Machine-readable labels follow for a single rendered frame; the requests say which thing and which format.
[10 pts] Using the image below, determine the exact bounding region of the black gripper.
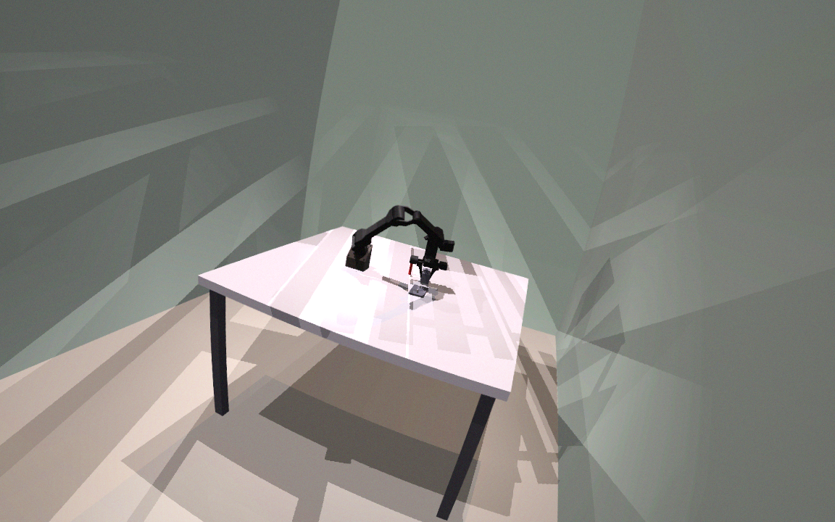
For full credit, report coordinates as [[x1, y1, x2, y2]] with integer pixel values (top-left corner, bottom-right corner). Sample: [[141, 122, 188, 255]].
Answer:
[[410, 249, 447, 279]]

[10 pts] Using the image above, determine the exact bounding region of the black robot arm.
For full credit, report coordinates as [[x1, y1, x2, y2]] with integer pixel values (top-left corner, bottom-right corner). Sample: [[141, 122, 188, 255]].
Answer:
[[352, 205, 454, 268]]

